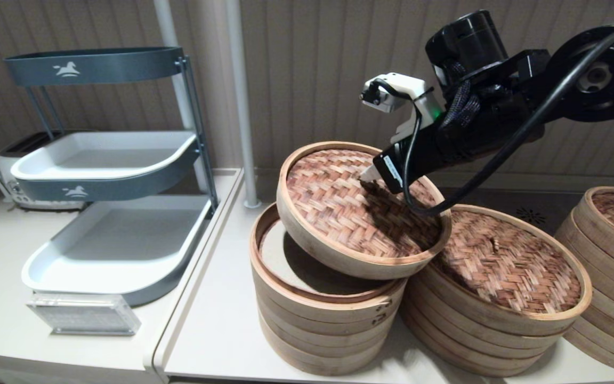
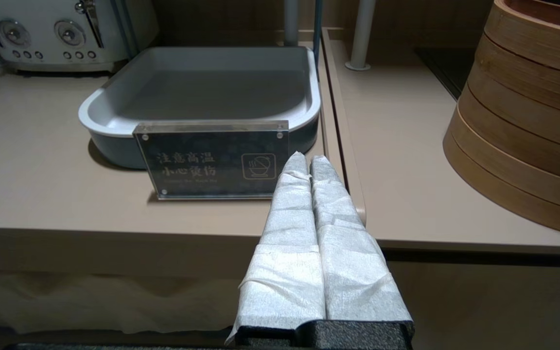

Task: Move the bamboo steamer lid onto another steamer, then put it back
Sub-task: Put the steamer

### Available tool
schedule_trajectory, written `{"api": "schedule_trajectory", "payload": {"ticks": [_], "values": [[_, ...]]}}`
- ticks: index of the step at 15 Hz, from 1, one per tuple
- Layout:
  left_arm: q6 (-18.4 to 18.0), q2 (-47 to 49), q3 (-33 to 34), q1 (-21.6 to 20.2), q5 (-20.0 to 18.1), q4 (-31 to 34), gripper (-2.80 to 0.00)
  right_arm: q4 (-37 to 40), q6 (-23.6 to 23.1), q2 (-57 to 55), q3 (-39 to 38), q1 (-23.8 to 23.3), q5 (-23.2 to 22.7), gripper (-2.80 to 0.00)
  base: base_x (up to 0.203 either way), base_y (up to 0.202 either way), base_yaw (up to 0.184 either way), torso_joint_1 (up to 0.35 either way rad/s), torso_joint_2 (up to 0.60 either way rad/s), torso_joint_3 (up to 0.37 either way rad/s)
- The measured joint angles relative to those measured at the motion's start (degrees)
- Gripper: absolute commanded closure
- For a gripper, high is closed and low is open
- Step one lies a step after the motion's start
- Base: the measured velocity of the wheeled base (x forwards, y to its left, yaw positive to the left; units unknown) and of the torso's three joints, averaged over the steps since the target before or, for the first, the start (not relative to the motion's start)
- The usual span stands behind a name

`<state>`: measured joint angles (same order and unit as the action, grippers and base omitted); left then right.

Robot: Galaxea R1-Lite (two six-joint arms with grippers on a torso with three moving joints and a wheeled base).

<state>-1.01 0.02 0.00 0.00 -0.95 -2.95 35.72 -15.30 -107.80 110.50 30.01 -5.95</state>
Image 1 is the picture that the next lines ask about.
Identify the white round steamer liner cloth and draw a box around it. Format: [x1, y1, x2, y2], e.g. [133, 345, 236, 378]
[259, 220, 393, 297]

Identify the middle bamboo steamer stack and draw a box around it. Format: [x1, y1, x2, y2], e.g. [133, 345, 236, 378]
[411, 205, 593, 337]

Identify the black recessed cooktop panel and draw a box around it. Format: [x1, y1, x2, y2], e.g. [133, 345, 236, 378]
[435, 187, 585, 235]

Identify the white metal support pole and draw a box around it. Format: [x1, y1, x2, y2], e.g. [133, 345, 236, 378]
[152, 0, 209, 194]
[225, 0, 262, 210]

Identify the dark grey white-lined rack tray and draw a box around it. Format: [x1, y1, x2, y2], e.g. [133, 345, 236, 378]
[3, 47, 186, 87]
[21, 194, 213, 308]
[10, 131, 201, 202]

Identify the clear acrylic warning sign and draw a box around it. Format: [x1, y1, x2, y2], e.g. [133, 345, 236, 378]
[26, 292, 141, 337]

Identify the white retro toaster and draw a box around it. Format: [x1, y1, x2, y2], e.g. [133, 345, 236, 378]
[0, 132, 85, 211]

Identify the black camera cable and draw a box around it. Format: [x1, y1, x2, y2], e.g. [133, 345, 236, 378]
[402, 22, 614, 217]

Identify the white-mounted right wrist camera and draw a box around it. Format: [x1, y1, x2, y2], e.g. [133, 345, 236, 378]
[359, 73, 445, 146]

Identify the dark grey metal rack frame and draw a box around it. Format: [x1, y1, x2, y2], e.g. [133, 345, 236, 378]
[26, 56, 219, 213]

